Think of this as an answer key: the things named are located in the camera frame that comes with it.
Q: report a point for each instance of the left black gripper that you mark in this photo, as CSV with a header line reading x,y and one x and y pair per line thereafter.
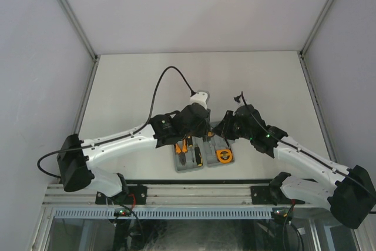
x,y
202,132

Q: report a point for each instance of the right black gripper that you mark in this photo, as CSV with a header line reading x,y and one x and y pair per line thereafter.
x,y
224,128

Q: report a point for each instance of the grey plastic tool case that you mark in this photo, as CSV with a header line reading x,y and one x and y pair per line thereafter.
x,y
208,151

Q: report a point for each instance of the orange handled pliers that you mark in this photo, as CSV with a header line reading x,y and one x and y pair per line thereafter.
x,y
181,151

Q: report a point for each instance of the black yellow screwdriver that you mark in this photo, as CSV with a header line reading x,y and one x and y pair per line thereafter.
x,y
189,141
198,156

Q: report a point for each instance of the orange tape measure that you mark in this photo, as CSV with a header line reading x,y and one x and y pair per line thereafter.
x,y
224,155

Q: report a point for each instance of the hex key set orange holder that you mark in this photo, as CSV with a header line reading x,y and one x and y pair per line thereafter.
x,y
207,138

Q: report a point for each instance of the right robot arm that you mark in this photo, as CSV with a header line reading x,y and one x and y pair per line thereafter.
x,y
348,193

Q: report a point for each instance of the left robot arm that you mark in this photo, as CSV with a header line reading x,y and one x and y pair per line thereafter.
x,y
79,160

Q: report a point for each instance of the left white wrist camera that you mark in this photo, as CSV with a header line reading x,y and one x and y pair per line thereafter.
x,y
201,98

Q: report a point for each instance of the right aluminium frame post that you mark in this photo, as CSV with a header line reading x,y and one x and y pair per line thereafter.
x,y
318,22

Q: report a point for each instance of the aluminium frame post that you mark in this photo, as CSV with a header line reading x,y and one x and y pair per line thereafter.
x,y
318,22
72,18

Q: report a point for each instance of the slotted grey cable duct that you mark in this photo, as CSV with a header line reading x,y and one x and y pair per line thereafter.
x,y
164,213

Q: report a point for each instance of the aluminium front rail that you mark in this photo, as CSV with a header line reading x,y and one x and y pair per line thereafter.
x,y
152,195

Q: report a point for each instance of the left aluminium frame post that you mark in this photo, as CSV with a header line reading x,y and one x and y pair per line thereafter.
x,y
72,18

